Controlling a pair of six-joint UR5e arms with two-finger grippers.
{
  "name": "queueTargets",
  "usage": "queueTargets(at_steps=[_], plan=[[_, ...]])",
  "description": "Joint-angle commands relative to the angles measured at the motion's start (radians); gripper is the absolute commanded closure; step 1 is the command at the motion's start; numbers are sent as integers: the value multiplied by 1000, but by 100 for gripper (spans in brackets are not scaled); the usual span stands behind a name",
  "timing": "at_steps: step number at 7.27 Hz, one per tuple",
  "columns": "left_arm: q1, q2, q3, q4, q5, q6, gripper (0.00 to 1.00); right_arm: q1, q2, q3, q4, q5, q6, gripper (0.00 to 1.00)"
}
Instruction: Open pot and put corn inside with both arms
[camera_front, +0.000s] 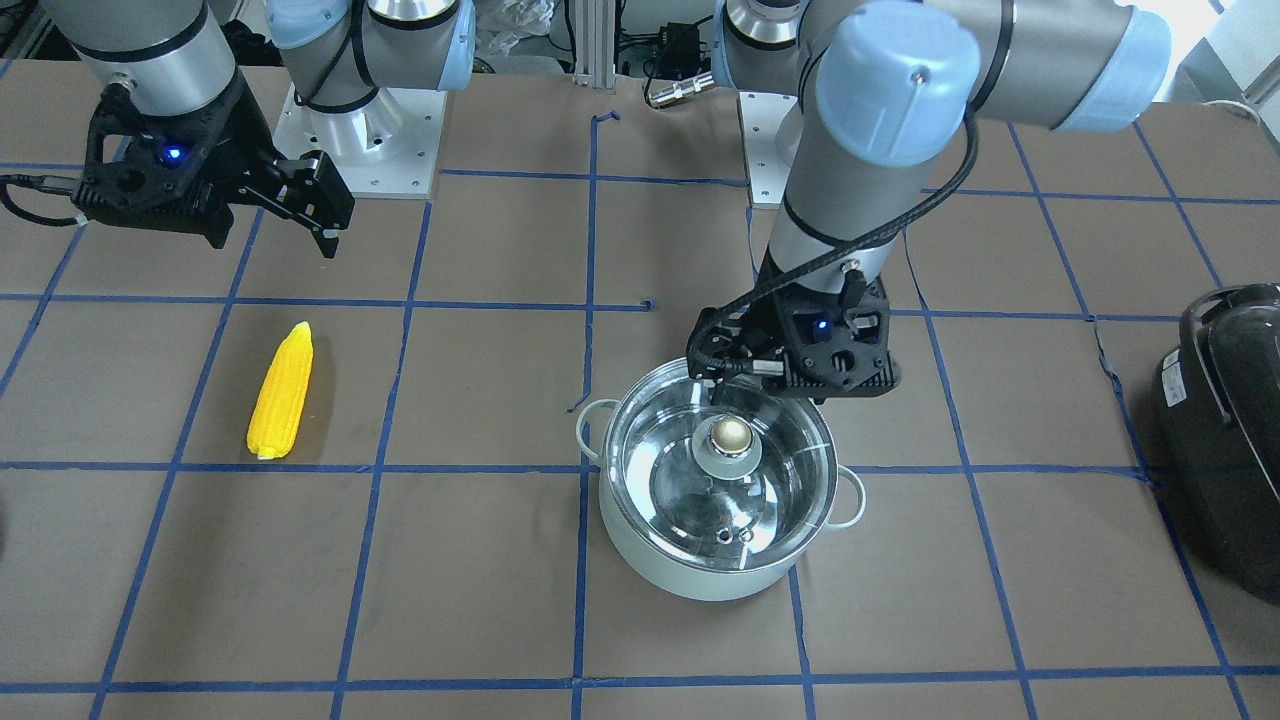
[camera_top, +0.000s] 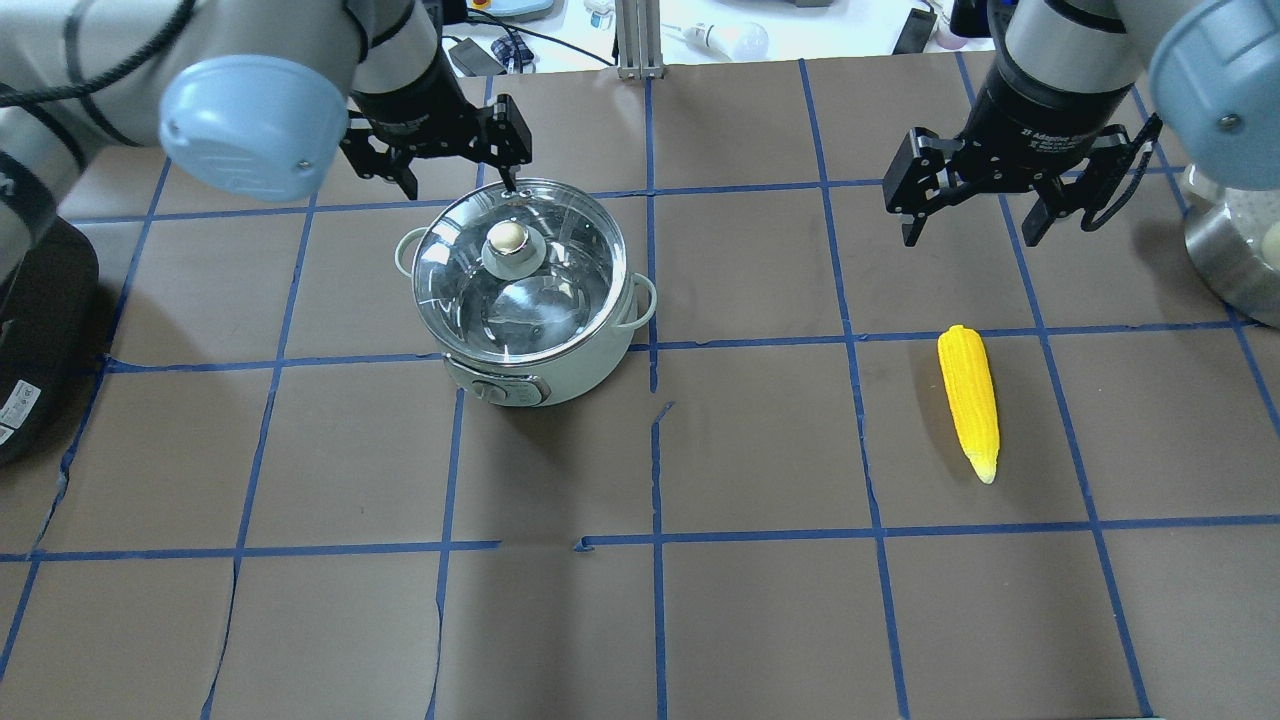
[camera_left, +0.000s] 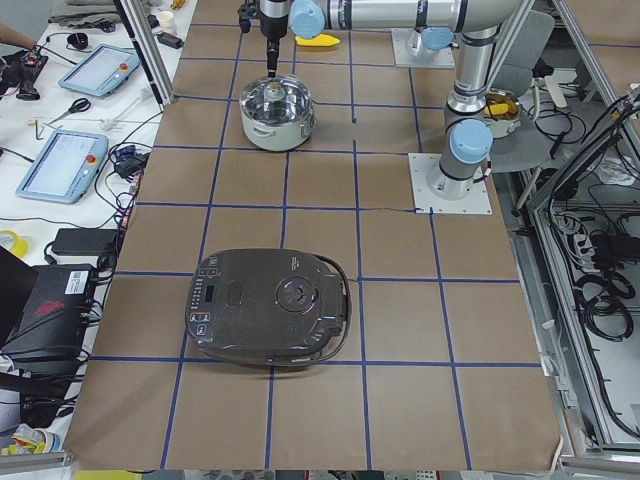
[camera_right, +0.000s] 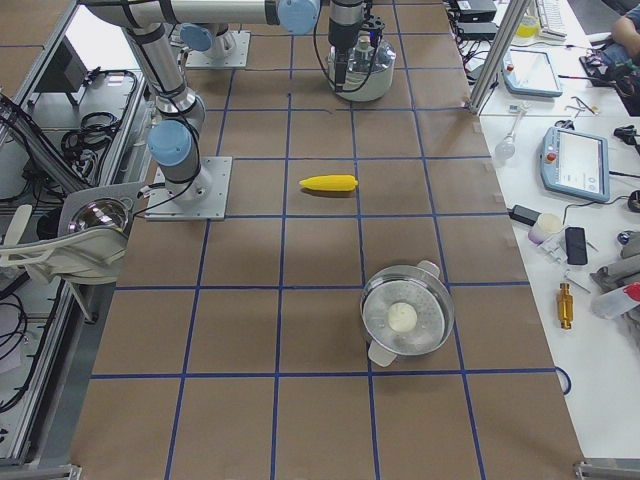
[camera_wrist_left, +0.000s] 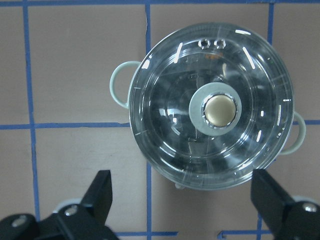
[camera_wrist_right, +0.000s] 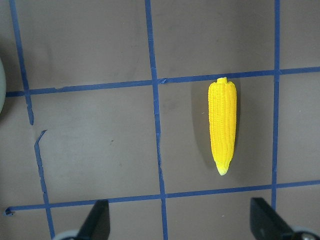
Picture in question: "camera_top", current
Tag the black phone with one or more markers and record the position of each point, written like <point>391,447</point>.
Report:
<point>916,32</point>

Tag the glass pot lid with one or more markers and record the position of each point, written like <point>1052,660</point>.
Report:
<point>511,277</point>

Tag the yellow corn cob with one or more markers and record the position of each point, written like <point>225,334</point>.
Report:
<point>971,397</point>

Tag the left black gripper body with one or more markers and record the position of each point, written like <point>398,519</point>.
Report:
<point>408,112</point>

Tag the steel steamer pot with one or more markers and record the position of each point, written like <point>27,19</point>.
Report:
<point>1231,240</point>

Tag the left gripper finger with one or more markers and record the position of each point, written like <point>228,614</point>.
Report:
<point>502,140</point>
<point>391,165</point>

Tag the aluminium frame post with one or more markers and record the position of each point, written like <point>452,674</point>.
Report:
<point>638,39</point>

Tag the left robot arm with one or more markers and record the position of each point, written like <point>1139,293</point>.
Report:
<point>249,97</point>

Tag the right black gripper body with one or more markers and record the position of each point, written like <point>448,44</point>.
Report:
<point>1040,122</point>

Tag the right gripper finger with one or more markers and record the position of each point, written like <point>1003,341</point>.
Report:
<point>1115,166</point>
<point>929,173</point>

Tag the black power adapter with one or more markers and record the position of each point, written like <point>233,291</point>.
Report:
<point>472,60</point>

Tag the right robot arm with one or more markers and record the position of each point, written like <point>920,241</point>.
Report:
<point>1206,70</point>

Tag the pale green cooking pot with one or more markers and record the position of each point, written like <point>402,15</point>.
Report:
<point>556,380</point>

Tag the white light bulb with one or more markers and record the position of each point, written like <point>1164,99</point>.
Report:
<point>735,41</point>

